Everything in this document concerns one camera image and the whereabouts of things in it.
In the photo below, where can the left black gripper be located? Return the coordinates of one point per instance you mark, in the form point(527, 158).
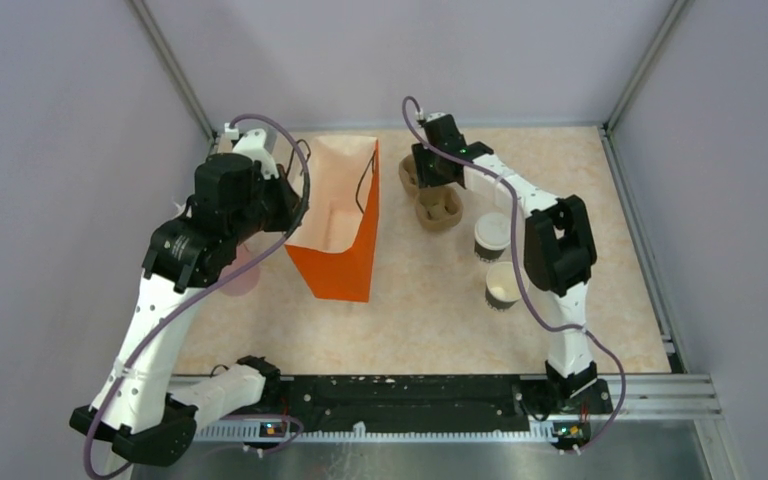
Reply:
point(288, 196)

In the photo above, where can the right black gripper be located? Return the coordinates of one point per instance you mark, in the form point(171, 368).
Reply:
point(420, 153)

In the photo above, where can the orange paper bag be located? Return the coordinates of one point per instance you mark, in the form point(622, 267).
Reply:
point(334, 248)

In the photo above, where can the white plastic cup lid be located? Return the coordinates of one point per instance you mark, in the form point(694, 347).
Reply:
point(493, 225)

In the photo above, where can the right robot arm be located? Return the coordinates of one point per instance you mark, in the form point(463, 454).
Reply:
point(555, 245)

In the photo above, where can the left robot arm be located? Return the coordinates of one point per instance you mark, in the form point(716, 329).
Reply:
point(189, 257)

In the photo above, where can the cardboard cup carrier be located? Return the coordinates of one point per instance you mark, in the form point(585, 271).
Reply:
point(436, 208)

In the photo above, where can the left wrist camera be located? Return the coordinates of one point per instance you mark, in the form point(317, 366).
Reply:
point(257, 144)

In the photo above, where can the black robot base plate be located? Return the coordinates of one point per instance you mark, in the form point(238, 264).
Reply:
point(426, 404)

